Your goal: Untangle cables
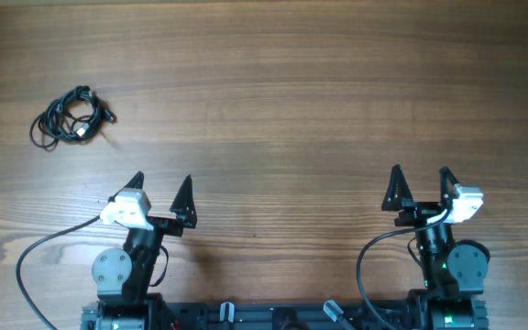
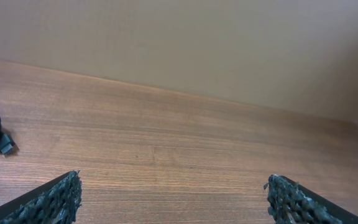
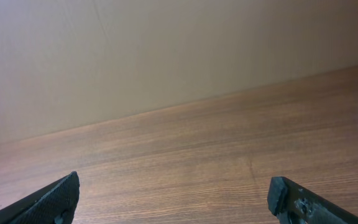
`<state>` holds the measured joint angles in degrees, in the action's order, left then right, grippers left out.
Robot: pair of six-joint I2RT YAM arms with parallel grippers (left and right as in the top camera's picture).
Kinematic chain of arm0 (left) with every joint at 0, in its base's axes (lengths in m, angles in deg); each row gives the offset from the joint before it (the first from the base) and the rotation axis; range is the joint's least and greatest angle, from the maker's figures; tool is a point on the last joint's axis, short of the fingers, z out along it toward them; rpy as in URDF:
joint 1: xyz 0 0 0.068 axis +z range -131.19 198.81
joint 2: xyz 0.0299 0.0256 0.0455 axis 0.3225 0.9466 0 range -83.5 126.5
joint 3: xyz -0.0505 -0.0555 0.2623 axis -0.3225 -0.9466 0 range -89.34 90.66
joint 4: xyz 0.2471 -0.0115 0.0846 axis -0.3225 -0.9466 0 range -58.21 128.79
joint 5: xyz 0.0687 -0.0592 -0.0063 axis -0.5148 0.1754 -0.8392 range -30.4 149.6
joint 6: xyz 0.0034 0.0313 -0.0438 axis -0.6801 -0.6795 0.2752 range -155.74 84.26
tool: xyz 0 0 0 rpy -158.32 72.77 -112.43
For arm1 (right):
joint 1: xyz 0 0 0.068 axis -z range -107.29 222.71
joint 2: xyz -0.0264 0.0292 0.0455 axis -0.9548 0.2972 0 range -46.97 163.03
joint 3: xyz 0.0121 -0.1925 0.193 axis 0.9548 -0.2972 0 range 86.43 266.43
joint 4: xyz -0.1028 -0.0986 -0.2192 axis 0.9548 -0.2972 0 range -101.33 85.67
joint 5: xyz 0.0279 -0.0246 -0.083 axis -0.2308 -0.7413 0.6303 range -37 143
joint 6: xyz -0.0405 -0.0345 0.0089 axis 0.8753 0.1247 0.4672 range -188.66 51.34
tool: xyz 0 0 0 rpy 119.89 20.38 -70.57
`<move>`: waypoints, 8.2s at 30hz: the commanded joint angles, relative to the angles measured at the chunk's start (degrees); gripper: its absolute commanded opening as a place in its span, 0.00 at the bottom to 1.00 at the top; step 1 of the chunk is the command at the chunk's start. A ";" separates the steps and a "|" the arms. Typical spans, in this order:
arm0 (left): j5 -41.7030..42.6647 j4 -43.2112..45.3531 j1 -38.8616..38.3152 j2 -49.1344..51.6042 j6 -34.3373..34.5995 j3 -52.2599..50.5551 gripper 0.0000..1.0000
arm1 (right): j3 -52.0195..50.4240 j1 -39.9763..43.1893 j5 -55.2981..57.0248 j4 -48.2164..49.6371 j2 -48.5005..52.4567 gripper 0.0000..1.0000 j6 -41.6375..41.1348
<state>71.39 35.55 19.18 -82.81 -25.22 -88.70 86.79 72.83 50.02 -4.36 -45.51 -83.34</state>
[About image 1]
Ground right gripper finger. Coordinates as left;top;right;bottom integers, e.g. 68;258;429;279
381;164;413;212
439;166;458;204

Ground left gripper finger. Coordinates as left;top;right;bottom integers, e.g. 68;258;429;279
170;175;198;229
107;170;145;203

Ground black cable bundle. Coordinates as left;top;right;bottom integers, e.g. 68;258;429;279
28;84;117;152

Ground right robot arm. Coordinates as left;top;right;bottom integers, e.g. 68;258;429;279
378;165;490;329

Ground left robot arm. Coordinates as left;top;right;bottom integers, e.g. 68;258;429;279
80;171;197;330

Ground right camera black cable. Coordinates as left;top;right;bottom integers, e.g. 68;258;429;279
356;208;452;330

